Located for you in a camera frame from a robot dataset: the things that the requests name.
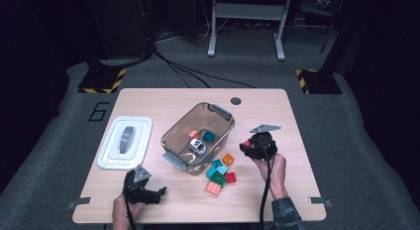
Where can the clear brown plastic storage box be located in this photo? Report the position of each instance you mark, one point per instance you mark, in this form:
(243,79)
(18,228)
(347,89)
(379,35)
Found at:
(185,124)

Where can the orange-red toy block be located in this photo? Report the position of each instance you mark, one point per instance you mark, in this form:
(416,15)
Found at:
(193,134)

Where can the round dark table grommet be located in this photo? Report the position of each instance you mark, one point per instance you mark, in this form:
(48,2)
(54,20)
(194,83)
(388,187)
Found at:
(235,101)

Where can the person's right hand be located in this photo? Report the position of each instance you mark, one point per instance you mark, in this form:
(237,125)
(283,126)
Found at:
(277,170)

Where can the person's left hand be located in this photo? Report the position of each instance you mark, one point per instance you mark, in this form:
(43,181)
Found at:
(120,210)

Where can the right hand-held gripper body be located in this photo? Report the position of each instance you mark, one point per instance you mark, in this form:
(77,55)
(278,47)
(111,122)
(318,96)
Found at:
(265,145)

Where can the red white-topped toy block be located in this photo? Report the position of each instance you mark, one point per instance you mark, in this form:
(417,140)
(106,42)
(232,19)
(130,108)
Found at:
(246,143)

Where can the black equipment cabinet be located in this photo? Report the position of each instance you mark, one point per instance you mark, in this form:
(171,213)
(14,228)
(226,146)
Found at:
(122,22)

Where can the white metal desk frame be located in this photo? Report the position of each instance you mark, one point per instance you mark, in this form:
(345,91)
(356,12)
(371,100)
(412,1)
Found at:
(247,11)

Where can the grey table bracket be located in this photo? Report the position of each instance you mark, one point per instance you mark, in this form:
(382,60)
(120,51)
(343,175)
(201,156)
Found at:
(319,200)
(79,202)

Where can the dark teal curved toy block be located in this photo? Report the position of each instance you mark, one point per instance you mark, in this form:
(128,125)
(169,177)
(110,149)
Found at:
(208,137)

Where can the grey device on stand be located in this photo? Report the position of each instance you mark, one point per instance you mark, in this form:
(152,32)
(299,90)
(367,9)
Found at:
(321,0)

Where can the salmon pink toy block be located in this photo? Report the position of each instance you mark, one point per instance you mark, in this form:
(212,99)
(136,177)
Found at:
(213,188)

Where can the green toy block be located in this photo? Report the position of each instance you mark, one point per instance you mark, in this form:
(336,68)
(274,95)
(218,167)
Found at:
(218,179)

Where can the light blue toy block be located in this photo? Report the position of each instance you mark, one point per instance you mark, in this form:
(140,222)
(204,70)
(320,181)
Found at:
(222,170)

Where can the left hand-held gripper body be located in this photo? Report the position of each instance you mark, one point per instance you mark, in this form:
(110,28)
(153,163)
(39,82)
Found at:
(136,187)

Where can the black stand striped base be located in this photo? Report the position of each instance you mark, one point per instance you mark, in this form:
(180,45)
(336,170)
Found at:
(99,79)
(322,83)

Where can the white bin lid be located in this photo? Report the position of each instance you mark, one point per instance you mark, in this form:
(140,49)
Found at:
(125,142)

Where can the orange toy block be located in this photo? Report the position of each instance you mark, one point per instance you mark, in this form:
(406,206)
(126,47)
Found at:
(228,159)

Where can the white toy car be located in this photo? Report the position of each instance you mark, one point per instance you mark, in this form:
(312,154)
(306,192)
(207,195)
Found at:
(197,146)

